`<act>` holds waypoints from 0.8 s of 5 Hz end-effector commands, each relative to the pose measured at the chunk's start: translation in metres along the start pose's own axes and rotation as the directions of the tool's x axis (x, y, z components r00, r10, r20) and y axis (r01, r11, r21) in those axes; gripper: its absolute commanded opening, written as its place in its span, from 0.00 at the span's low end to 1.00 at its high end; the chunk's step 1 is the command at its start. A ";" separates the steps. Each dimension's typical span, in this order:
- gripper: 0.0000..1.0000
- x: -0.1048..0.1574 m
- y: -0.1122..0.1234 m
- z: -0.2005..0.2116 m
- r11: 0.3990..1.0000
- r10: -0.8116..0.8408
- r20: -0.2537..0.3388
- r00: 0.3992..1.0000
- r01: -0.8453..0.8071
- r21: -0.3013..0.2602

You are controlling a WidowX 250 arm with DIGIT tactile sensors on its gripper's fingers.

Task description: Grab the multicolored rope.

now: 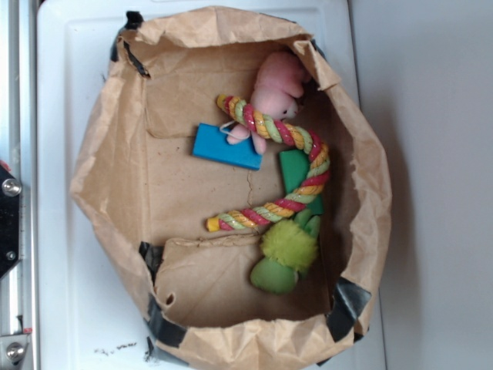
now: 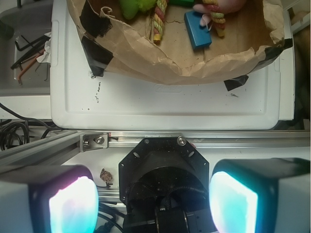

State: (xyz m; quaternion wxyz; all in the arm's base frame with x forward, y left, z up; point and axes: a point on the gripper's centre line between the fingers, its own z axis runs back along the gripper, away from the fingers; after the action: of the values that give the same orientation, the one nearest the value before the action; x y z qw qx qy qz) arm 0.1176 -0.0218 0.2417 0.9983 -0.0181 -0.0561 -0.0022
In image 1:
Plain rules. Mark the multicolored twisted rope toy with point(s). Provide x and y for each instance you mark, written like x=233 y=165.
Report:
x=295 y=136

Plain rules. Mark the brown paper-lined cardboard box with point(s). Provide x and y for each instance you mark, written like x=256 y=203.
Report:
x=177 y=228

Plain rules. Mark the green rectangular block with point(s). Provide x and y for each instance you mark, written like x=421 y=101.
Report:
x=294 y=167

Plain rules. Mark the blue rectangular block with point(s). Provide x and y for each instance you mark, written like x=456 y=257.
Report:
x=211 y=144

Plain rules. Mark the green fuzzy plush toy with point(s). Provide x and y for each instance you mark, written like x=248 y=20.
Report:
x=289 y=249

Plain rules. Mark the pink plush toy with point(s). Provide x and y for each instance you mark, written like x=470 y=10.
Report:
x=279 y=85

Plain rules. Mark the black bracket with bolt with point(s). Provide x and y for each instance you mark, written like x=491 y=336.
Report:
x=11 y=189

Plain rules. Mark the aluminium frame rail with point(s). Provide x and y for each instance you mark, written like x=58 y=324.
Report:
x=19 y=287

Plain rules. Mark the metal corner bracket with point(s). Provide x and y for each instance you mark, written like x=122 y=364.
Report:
x=14 y=349

